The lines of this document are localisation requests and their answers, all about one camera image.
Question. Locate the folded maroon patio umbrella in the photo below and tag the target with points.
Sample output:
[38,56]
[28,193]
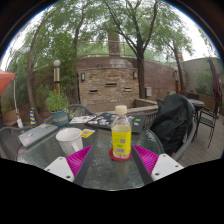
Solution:
[216,83]

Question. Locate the globe-topped wooden lamp post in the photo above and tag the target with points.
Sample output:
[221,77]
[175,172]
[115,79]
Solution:
[57,78]

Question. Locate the leaning thin-trunked tree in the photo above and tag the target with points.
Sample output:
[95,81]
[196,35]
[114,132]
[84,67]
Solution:
[30,83]

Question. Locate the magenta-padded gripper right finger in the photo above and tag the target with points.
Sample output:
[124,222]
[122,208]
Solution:
[146,160]

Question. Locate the grey wicker chair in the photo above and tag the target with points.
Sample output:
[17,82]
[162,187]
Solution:
[10,140]
[78,109]
[185,146]

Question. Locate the orange canopy tent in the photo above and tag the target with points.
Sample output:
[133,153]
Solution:
[5,81]

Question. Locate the black metal chair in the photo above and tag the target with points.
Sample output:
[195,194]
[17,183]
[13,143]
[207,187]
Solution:
[208,121]

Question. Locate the white printed booklet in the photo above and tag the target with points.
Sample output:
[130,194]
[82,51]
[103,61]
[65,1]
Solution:
[81,119]

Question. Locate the flat round red coaster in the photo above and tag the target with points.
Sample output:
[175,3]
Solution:
[115,159]

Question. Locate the white ceramic mug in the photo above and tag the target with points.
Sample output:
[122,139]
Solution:
[68,140]

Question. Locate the clear bottle with yellow label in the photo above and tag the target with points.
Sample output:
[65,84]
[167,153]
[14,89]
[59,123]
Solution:
[121,140]

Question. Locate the short orange lamp post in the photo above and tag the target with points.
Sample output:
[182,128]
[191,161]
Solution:
[177,83]

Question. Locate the grey laptop with stickers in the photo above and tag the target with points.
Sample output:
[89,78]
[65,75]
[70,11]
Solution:
[36,134]

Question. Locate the grey wall utility box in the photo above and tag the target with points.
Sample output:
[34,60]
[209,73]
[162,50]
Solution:
[148,92]

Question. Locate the black jacket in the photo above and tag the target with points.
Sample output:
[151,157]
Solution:
[171,123]

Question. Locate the tall dark-trunked tree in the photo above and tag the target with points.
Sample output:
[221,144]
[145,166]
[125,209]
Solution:
[141,80]

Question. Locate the round dark patio table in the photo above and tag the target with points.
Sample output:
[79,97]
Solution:
[198,104]

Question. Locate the black wall lamp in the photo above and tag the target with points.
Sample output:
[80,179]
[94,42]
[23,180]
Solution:
[83,76]
[135,75]

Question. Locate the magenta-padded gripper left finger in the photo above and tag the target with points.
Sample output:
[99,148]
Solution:
[78,161]

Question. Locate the blue yellow striped cone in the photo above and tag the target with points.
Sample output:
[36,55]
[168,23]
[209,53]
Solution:
[32,116]

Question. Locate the small yellow card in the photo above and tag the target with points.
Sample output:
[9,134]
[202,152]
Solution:
[87,133]

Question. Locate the wooden planter box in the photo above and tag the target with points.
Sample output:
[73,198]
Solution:
[10,117]

